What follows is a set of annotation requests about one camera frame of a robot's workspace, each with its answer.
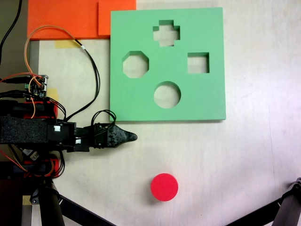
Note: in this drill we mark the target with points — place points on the orange flat block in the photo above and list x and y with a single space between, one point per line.
63 18

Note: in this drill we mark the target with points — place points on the green circuit board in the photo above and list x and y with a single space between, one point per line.
37 86

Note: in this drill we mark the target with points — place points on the black tripod leg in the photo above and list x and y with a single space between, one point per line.
51 212
288 209

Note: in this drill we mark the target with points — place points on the yellow tape piece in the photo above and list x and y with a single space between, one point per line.
53 94
67 44

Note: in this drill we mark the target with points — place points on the red cylinder block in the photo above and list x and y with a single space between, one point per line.
164 187

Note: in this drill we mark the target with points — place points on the green shape sorting board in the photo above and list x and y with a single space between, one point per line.
202 99

